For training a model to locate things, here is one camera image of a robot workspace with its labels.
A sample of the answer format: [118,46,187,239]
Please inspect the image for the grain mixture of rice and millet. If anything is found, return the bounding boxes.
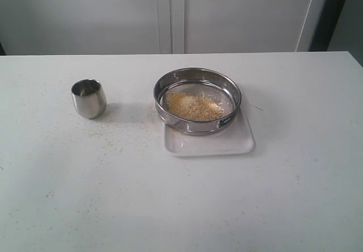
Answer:
[165,92,225,121]

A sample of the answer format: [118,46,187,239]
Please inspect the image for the stainless steel cup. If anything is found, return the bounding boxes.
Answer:
[71,79,107,119]

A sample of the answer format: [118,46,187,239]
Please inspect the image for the round stainless steel sieve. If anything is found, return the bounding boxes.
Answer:
[153,68,242,136]

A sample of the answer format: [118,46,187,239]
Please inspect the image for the white square plastic tray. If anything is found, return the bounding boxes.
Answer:
[162,110,255,157]

